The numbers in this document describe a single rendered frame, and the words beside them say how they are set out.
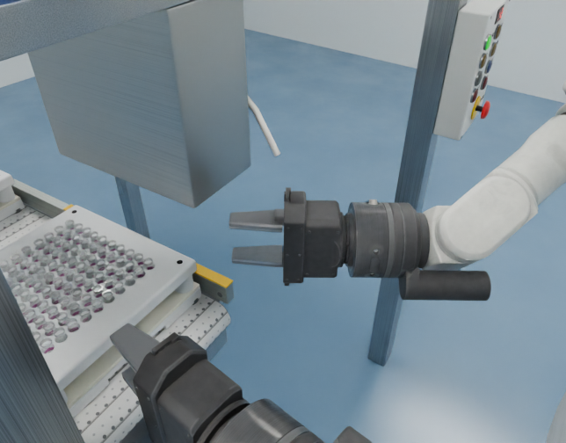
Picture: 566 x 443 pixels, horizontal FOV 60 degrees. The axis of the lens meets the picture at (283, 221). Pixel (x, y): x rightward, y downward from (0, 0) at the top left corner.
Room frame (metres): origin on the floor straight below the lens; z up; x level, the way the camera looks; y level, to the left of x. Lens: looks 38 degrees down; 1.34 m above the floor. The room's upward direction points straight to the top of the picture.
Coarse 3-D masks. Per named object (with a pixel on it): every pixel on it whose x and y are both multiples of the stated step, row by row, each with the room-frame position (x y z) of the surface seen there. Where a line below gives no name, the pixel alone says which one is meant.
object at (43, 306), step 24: (72, 240) 0.52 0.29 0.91; (24, 264) 0.47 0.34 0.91; (48, 264) 0.47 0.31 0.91; (72, 264) 0.47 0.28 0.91; (96, 264) 0.47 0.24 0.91; (120, 264) 0.47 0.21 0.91; (48, 288) 0.43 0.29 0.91; (72, 288) 0.43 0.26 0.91; (96, 288) 0.43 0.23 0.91; (24, 312) 0.39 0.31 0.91; (48, 312) 0.39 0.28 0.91; (72, 312) 0.39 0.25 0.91
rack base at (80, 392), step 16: (192, 288) 0.48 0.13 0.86; (160, 304) 0.45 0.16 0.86; (176, 304) 0.45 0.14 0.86; (144, 320) 0.42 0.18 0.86; (160, 320) 0.42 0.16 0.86; (112, 352) 0.37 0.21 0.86; (96, 368) 0.35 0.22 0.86; (112, 368) 0.35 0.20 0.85; (80, 384) 0.33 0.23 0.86; (96, 384) 0.33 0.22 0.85; (80, 400) 0.31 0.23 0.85
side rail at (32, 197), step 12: (24, 192) 0.71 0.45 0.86; (36, 192) 0.70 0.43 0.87; (36, 204) 0.69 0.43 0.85; (48, 204) 0.67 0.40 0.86; (60, 204) 0.67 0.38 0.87; (192, 276) 0.50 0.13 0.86; (204, 288) 0.49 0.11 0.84; (216, 288) 0.48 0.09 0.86; (228, 288) 0.47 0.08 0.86; (228, 300) 0.47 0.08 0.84
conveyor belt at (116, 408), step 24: (24, 216) 0.68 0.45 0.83; (0, 240) 0.61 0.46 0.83; (192, 312) 0.46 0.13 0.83; (216, 312) 0.46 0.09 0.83; (168, 336) 0.42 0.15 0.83; (192, 336) 0.42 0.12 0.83; (216, 336) 0.44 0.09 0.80; (120, 384) 0.34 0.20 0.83; (96, 408) 0.31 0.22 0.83; (120, 408) 0.31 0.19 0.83; (96, 432) 0.28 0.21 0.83; (120, 432) 0.29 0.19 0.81
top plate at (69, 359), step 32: (64, 224) 0.56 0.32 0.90; (96, 224) 0.56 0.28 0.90; (0, 256) 0.49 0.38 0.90; (160, 256) 0.49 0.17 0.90; (32, 288) 0.43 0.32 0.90; (128, 288) 0.43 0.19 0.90; (160, 288) 0.43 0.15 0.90; (96, 320) 0.38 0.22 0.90; (128, 320) 0.38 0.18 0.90; (64, 352) 0.34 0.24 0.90; (96, 352) 0.34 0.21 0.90; (64, 384) 0.30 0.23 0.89
